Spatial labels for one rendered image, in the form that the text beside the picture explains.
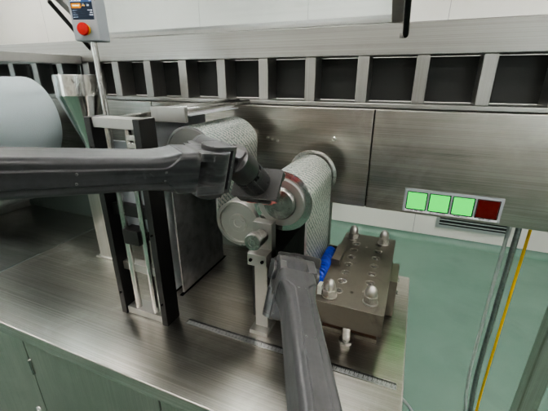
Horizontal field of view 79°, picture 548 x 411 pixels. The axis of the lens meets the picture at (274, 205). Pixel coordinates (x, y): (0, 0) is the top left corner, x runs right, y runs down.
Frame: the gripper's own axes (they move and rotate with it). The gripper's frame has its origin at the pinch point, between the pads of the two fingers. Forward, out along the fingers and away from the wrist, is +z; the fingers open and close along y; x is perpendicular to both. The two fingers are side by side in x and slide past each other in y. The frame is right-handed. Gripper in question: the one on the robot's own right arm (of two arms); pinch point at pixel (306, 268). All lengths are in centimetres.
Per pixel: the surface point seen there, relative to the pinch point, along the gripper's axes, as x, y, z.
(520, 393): -32, 71, 75
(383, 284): -0.1, 18.7, 7.9
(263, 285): -6.1, -8.8, -4.3
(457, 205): 25.0, 34.7, 20.1
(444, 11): 213, 30, 181
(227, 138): 29.2, -24.6, -10.2
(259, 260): 0.1, -8.7, -10.5
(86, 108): 34, -73, -14
